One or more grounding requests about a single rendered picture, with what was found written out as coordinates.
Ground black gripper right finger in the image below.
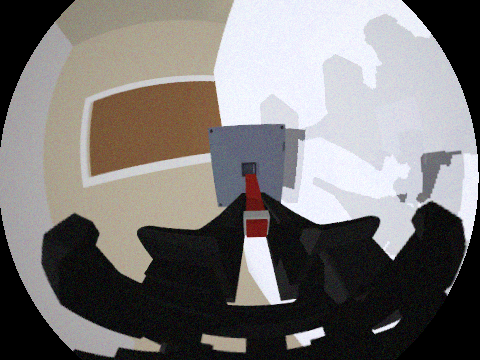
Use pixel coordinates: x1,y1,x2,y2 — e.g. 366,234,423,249
260,193,380,301

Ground dark red peg with grey band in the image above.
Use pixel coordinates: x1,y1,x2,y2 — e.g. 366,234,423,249
244,175,271,237

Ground dark grey sloped panel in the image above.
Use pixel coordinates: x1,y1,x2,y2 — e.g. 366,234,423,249
208,124,285,207

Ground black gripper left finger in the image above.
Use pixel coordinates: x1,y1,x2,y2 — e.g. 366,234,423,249
137,193,247,303

